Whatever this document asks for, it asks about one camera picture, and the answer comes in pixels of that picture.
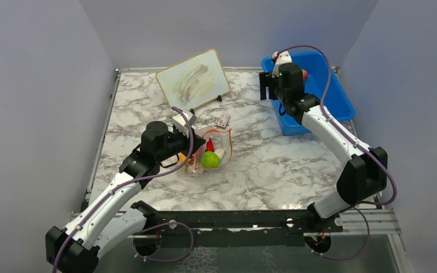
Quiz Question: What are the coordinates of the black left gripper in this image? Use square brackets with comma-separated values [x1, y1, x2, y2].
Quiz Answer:
[156, 126, 207, 163]

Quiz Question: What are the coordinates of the peach fruit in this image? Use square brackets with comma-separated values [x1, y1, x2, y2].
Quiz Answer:
[302, 69, 309, 82]

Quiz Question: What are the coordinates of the red chili pepper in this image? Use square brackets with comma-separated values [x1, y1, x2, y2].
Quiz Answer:
[205, 139, 215, 153]

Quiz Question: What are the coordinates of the green lime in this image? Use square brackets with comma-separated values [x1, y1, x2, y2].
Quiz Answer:
[201, 151, 221, 168]

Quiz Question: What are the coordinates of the clear zip bag orange zipper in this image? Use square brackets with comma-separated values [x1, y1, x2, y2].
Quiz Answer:
[179, 126, 233, 176]

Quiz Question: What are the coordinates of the white mushroom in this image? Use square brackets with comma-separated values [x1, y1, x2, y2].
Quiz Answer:
[214, 148, 225, 159]

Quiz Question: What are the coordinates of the yellow bell pepper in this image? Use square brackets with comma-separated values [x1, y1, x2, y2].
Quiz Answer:
[178, 153, 190, 164]

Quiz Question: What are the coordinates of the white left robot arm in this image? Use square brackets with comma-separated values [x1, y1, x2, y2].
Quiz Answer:
[45, 121, 206, 272]

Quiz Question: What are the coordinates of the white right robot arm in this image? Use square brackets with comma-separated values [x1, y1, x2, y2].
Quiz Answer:
[259, 63, 387, 231]

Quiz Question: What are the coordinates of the red white staple box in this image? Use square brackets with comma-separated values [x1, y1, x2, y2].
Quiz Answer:
[217, 113, 230, 129]

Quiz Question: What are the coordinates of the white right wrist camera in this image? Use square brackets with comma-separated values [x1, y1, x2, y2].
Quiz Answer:
[271, 51, 292, 77]

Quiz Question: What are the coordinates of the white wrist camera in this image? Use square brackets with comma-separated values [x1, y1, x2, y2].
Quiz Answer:
[172, 110, 196, 137]
[271, 51, 292, 77]

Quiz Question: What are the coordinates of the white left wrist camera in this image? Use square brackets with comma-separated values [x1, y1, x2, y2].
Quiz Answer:
[172, 110, 196, 137]

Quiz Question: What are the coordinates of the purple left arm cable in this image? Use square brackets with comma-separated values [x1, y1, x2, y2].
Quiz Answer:
[51, 107, 195, 273]

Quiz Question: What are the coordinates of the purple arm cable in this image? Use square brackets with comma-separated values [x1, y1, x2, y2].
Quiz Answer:
[51, 107, 195, 273]
[275, 44, 398, 207]

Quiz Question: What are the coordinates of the small whiteboard yellow frame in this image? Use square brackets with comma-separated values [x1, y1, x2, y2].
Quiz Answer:
[155, 48, 230, 110]

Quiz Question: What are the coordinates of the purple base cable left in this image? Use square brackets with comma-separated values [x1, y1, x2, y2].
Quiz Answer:
[132, 220, 195, 264]

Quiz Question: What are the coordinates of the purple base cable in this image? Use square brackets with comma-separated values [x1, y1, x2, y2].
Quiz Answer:
[132, 220, 195, 264]
[304, 207, 371, 262]

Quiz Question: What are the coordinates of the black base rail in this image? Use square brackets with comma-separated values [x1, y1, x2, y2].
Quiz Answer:
[130, 201, 343, 249]

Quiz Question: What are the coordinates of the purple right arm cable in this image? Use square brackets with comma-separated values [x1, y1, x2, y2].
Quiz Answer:
[275, 44, 398, 207]

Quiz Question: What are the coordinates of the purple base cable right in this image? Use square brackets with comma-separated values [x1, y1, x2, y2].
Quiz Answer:
[304, 207, 371, 262]

